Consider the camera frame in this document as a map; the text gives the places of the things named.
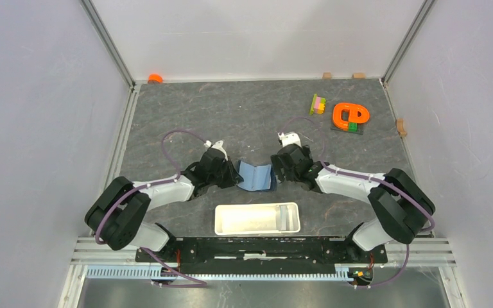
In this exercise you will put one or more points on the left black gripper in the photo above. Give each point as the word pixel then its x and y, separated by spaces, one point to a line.
pixel 233 177

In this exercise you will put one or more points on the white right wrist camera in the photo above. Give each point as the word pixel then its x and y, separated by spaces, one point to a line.
pixel 286 139

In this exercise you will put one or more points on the right wooden block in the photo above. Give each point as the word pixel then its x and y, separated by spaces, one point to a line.
pixel 358 76

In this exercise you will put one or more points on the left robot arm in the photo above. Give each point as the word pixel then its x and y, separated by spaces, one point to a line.
pixel 117 216

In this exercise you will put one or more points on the white plastic tray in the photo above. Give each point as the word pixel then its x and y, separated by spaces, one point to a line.
pixel 254 219

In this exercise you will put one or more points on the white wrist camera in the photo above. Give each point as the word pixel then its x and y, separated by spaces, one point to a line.
pixel 218 145
pixel 286 139

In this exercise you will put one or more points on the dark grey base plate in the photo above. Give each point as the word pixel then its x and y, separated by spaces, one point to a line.
pixel 338 129

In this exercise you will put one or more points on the orange round cap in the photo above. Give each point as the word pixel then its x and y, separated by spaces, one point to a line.
pixel 154 78

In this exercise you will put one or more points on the stack of silver cards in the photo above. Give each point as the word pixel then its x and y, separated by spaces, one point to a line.
pixel 282 222

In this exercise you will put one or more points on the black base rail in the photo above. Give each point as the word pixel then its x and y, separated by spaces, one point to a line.
pixel 266 255

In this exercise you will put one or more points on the pink green block stack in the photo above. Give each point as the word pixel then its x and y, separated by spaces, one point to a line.
pixel 317 105

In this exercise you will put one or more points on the navy blue card holder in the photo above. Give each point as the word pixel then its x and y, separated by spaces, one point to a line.
pixel 256 178

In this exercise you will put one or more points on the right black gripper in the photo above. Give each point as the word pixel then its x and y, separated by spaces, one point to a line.
pixel 277 166

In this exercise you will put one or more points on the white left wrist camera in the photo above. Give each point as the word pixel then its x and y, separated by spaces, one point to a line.
pixel 218 145

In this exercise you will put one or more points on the orange marble run piece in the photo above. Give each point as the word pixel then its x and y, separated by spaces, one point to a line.
pixel 343 113

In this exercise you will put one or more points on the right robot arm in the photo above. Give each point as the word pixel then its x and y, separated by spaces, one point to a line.
pixel 402 209

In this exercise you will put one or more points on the green lego brick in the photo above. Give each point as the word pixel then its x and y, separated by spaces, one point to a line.
pixel 352 127

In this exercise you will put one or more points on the curved wooden piece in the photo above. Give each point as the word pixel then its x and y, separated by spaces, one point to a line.
pixel 401 128

